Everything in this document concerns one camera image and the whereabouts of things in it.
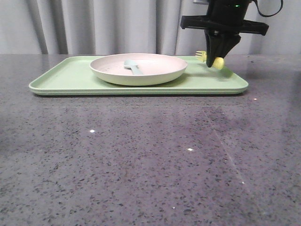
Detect light green rectangular tray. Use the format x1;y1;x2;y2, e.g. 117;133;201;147
29;56;248;96

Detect pale pink round plate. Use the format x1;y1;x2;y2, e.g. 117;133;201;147
90;53;188;86

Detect yellow plastic fork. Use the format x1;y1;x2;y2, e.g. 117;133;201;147
195;50;233;77

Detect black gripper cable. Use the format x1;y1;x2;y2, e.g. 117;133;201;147
251;0;284;18

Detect grey pleated curtain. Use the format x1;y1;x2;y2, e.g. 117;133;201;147
0;0;301;56

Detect light blue plastic spoon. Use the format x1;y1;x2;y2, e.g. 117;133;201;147
124;59;143;75

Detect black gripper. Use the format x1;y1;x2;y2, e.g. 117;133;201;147
180;0;269;67

